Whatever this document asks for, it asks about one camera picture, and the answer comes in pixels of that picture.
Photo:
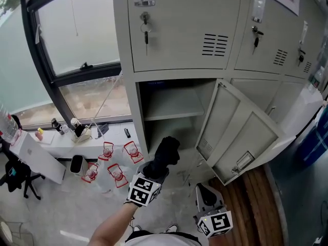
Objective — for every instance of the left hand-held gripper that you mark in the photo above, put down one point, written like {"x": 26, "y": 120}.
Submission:
{"x": 143, "y": 191}

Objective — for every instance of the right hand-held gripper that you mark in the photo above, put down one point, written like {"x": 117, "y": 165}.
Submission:
{"x": 215, "y": 222}

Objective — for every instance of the black cloth bundle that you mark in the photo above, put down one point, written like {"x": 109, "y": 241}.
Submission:
{"x": 164, "y": 152}

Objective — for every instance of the grey metal locker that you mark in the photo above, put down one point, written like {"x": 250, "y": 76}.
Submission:
{"x": 179, "y": 35}

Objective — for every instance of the person's left forearm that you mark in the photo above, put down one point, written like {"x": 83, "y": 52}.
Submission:
{"x": 112, "y": 227}

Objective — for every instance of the person's white shoe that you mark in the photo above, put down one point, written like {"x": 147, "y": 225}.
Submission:
{"x": 136, "y": 228}
{"x": 172, "y": 228}

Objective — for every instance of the small black remote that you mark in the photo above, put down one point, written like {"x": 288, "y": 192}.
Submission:
{"x": 127, "y": 132}

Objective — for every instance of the wooden step platform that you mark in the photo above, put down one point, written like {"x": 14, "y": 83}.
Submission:
{"x": 256, "y": 209}

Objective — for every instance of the grey cloth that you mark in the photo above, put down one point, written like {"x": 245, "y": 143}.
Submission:
{"x": 102, "y": 131}

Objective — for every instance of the black and white bin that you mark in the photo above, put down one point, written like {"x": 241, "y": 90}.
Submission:
{"x": 78, "y": 165}

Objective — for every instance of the white mug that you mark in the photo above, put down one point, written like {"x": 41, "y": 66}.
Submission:
{"x": 64, "y": 130}

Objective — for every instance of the black thermos bottle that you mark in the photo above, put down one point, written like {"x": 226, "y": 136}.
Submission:
{"x": 55, "y": 124}

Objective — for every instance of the white low cabinet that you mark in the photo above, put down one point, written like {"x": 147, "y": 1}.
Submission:
{"x": 38, "y": 160}

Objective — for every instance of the pink bottle yellow cap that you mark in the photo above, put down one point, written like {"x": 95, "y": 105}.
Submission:
{"x": 39, "y": 134}

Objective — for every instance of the black office chair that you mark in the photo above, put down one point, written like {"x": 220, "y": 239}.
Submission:
{"x": 18, "y": 178}

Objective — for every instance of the silver key black head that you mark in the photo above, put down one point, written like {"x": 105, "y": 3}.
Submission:
{"x": 256, "y": 41}
{"x": 146, "y": 36}
{"x": 300, "y": 58}

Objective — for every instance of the black framed window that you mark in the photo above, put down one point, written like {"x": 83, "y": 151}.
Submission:
{"x": 89, "y": 35}

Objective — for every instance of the clear plastic bottle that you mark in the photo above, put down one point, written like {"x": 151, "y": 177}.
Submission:
{"x": 317, "y": 78}

